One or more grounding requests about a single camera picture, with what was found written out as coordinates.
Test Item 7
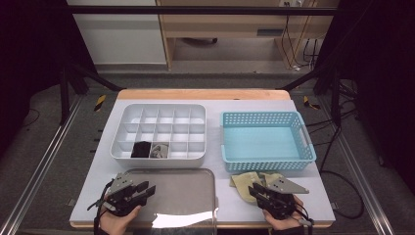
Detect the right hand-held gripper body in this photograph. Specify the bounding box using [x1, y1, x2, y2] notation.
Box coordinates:
[257, 175, 310, 220]

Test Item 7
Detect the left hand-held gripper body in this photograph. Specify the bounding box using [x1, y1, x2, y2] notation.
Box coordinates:
[102, 172, 148, 217]

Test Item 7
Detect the pale yellow sock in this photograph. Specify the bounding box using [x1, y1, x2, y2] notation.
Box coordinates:
[229, 171, 263, 204]
[257, 171, 285, 186]

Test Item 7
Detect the white compartment storage box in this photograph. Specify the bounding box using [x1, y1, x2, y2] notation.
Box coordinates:
[110, 103, 208, 169]

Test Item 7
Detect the translucent grey box lid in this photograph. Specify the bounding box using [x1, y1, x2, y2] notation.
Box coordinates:
[111, 167, 219, 235]

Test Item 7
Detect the black sock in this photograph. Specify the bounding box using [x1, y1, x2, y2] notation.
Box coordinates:
[130, 140, 153, 160]

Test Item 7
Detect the grey sock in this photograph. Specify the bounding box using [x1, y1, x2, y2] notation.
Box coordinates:
[150, 142, 170, 160]

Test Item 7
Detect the blue perforated plastic basket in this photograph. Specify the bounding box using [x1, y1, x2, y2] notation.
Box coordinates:
[220, 111, 317, 173]

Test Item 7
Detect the person's right hand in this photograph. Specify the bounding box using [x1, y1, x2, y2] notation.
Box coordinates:
[262, 195, 304, 231]

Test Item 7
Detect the person's left hand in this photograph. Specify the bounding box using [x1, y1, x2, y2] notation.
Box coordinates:
[99, 206, 142, 235]

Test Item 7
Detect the white table sheet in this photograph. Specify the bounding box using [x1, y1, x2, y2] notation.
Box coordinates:
[69, 98, 337, 226]

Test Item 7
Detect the yellow black tape strip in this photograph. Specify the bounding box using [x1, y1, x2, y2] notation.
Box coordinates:
[302, 95, 322, 111]
[93, 94, 108, 113]

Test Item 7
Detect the black metal stand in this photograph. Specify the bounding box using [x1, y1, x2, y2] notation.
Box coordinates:
[277, 62, 343, 126]
[59, 62, 123, 125]

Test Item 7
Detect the white cabinet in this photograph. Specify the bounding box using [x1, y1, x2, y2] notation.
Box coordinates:
[67, 0, 168, 66]

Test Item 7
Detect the light wooden desk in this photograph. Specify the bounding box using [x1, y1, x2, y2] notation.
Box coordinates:
[156, 0, 341, 71]

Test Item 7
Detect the black curtain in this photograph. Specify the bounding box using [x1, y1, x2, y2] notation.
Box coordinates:
[0, 0, 99, 158]
[314, 0, 415, 197]

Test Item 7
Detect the white power strip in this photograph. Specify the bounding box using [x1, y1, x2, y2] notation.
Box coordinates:
[279, 0, 305, 8]

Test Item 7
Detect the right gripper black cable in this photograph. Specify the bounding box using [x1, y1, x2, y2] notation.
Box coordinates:
[295, 204, 315, 235]

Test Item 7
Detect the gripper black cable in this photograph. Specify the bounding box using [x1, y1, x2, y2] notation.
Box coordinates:
[87, 180, 114, 235]
[295, 204, 315, 235]

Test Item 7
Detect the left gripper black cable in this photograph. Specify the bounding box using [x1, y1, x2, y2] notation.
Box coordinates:
[87, 180, 114, 235]

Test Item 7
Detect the looped black floor cable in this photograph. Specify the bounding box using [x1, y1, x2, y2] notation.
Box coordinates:
[319, 169, 365, 220]

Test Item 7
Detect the aluminium rail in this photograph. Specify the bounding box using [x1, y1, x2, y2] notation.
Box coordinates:
[0, 94, 84, 235]
[317, 96, 397, 235]

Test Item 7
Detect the thin black floor cable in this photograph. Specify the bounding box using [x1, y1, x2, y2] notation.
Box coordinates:
[19, 107, 42, 129]

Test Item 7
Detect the yellow hanging cable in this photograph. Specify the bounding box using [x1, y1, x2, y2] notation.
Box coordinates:
[281, 0, 318, 70]

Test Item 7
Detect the black hanging cable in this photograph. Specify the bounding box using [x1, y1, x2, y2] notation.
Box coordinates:
[282, 14, 319, 71]

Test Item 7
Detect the black horizontal frame bar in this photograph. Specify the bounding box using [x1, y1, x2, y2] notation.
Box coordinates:
[65, 5, 341, 17]

